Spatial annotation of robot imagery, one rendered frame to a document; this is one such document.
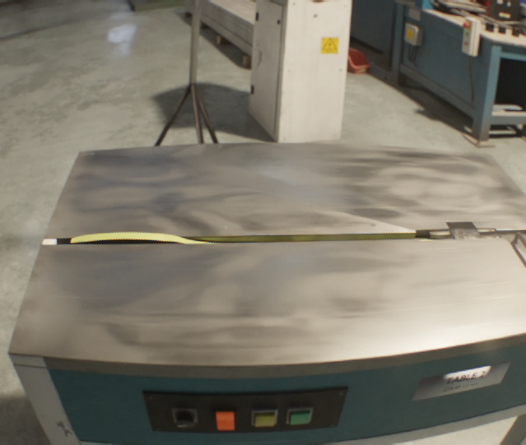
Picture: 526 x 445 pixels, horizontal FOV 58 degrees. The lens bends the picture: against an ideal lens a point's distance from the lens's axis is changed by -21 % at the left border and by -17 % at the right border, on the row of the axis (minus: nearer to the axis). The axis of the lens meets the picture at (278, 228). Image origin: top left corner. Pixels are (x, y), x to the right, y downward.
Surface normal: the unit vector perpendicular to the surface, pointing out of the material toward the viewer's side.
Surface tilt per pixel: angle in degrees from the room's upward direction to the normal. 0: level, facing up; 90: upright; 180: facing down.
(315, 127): 90
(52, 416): 90
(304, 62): 90
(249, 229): 0
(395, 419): 90
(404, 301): 0
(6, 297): 0
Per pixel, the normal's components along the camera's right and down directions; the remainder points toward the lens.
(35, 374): 0.12, 0.55
